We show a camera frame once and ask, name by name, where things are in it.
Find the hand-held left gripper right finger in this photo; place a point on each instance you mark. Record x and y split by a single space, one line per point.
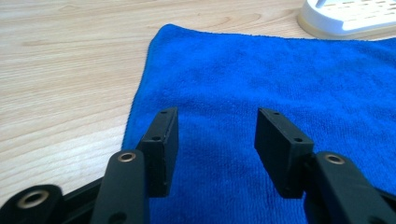
285 158

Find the blue towel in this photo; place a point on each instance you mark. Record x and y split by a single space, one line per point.
249 81

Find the white slotted plastic tray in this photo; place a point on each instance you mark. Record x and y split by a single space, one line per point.
348 17

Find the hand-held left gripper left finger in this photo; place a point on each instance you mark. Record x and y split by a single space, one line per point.
160 155

